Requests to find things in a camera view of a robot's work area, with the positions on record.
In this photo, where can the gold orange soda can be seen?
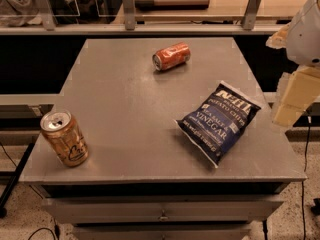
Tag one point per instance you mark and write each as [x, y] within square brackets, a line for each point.
[64, 135]

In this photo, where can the red soda can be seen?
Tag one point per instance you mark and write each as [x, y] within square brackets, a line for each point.
[174, 55]

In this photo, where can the metal bracket left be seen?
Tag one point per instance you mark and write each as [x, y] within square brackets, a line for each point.
[46, 14]

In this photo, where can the grey cloth behind glass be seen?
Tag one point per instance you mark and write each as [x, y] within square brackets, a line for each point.
[17, 13]

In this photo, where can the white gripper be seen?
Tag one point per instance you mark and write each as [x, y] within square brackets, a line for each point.
[305, 39]

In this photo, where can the black stand leg left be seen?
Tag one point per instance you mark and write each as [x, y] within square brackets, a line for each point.
[13, 177]

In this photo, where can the metal bracket middle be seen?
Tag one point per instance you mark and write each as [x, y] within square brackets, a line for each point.
[129, 14]

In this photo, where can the blue potato chips bag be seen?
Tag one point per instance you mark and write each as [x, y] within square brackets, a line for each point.
[219, 122]

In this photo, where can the grey metal drawer cabinet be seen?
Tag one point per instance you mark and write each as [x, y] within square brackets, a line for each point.
[194, 217]

